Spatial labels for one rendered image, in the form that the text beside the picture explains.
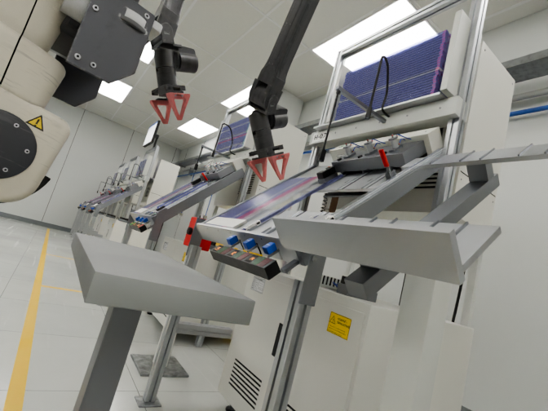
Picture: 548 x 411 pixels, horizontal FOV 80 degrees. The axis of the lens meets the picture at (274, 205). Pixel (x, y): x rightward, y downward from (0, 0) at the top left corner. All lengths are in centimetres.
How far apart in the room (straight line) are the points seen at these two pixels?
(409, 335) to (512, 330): 196
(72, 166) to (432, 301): 917
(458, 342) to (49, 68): 147
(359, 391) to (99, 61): 101
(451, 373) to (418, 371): 83
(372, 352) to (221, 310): 66
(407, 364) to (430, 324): 8
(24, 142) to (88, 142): 894
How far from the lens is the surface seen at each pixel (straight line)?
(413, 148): 124
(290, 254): 86
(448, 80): 136
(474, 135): 152
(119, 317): 77
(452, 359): 150
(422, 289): 68
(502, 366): 263
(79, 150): 954
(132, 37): 71
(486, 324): 267
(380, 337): 111
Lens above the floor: 67
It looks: 9 degrees up
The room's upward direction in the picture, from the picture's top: 15 degrees clockwise
